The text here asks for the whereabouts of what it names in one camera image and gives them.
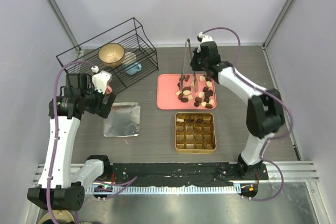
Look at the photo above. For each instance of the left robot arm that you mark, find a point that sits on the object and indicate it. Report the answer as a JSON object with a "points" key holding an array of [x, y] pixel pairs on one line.
{"points": [[57, 188]]}

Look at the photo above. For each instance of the pink tray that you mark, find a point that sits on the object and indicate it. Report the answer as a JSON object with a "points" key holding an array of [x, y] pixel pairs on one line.
{"points": [[168, 93]]}

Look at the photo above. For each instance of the pink cup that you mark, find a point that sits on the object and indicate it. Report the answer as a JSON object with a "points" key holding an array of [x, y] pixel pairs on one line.
{"points": [[108, 89]]}

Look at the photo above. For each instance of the gold bowl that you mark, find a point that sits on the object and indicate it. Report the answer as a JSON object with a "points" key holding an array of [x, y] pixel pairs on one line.
{"points": [[111, 55]]}

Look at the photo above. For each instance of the gold chocolate box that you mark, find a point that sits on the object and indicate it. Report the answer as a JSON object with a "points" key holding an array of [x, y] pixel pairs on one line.
{"points": [[195, 133]]}

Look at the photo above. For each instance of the round object bottom left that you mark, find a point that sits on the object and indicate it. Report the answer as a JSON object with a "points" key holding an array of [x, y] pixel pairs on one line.
{"points": [[61, 216]]}

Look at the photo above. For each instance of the white cable duct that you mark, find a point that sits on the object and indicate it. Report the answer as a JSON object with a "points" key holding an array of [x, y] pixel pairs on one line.
{"points": [[190, 190]]}

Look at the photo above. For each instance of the metal tongs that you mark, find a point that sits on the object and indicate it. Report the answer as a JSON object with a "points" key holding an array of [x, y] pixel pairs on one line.
{"points": [[188, 55]]}

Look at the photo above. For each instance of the silver box lid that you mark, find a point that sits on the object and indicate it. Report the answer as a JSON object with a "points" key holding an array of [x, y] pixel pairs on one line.
{"points": [[123, 120]]}

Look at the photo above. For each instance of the black wire rack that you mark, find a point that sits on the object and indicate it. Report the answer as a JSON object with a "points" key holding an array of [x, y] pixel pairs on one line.
{"points": [[138, 48]]}

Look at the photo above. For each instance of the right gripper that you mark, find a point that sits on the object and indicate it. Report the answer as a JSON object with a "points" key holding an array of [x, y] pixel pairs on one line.
{"points": [[196, 55]]}

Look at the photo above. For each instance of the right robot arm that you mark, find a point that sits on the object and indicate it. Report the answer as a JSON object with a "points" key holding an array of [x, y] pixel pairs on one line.
{"points": [[264, 112]]}

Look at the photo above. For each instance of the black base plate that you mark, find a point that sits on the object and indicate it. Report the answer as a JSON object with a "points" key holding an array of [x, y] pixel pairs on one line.
{"points": [[181, 174]]}

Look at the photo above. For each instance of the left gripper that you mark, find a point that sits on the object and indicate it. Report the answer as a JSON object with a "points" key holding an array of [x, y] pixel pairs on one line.
{"points": [[102, 109]]}

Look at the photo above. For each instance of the blue cup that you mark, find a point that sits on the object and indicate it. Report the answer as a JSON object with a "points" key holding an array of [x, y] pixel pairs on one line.
{"points": [[133, 68]]}

